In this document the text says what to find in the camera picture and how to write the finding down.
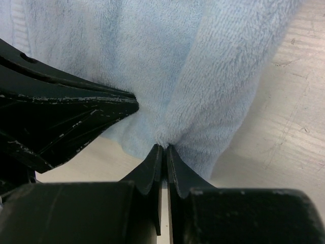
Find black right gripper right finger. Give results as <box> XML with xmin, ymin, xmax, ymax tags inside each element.
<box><xmin>166</xmin><ymin>146</ymin><xmax>324</xmax><ymax>243</ymax></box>

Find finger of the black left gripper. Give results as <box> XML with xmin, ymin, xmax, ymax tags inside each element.
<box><xmin>1</xmin><ymin>41</ymin><xmax>139</xmax><ymax>196</ymax></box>

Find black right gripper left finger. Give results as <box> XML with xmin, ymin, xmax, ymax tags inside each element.
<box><xmin>1</xmin><ymin>145</ymin><xmax>163</xmax><ymax>243</ymax></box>

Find light blue towel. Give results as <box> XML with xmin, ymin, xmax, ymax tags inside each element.
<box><xmin>1</xmin><ymin>1</ymin><xmax>302</xmax><ymax>179</ymax></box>

